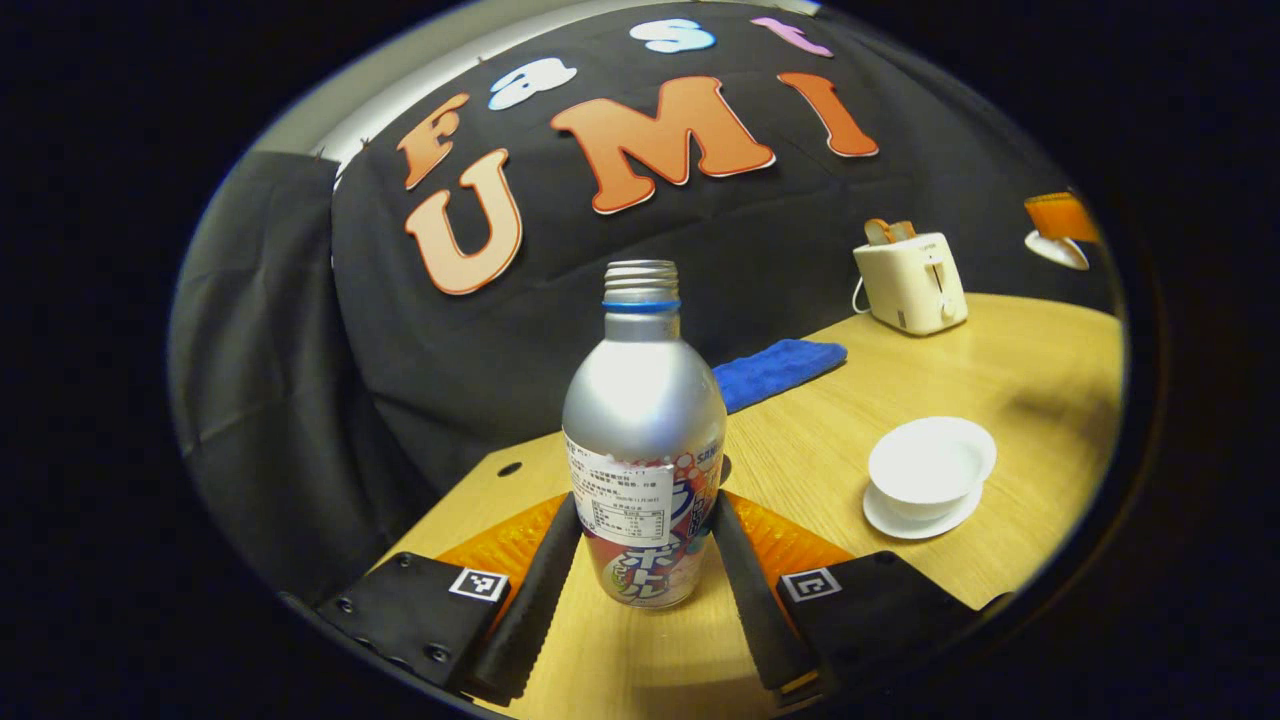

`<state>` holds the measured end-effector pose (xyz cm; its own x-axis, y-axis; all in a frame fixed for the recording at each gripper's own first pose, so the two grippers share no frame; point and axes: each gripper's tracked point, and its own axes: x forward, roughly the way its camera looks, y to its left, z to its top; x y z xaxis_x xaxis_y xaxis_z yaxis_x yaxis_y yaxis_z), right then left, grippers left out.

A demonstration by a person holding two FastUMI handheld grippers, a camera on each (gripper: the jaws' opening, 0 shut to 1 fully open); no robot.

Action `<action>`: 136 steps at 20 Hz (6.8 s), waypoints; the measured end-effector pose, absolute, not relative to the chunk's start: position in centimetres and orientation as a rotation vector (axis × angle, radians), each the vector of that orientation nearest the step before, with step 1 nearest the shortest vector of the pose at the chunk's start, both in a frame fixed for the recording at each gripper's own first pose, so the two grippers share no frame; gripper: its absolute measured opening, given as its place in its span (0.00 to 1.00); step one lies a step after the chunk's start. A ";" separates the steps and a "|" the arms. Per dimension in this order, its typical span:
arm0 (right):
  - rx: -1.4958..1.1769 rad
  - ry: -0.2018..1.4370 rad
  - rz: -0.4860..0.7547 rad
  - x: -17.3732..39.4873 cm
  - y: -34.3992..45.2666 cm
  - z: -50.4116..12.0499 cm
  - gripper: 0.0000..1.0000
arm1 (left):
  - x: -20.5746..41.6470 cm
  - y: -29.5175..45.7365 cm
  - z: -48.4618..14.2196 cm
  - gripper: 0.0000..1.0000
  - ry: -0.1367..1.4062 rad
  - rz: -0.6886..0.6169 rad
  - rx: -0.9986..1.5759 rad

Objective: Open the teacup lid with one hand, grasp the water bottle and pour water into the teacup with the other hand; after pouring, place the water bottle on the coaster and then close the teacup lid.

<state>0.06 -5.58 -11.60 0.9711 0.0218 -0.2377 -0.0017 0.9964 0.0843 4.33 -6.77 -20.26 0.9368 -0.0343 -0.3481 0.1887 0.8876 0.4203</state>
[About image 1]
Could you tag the white teacup lid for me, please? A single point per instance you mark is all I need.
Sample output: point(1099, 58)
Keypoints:
point(1055, 250)

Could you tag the blue folded towel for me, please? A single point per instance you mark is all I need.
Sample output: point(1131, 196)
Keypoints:
point(780, 370)

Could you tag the white teacup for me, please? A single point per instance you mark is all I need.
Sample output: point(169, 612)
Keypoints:
point(930, 460)

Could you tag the white saucer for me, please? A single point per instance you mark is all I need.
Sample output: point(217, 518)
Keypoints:
point(915, 525)

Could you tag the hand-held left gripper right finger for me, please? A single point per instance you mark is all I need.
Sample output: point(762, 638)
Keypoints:
point(755, 600)

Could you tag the black round coaster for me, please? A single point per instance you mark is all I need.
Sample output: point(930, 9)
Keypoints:
point(727, 470)

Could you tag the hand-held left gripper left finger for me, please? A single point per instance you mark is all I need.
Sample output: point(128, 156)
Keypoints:
point(530, 610)

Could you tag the cream white toaster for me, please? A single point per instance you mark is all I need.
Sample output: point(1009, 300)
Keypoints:
point(910, 285)

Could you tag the brown toast slice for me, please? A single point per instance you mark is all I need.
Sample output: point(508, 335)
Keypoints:
point(878, 232)
point(903, 230)

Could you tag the silver water bottle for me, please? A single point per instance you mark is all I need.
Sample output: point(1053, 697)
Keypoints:
point(640, 400)

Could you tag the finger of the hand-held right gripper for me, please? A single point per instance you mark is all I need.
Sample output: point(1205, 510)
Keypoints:
point(1060, 215)

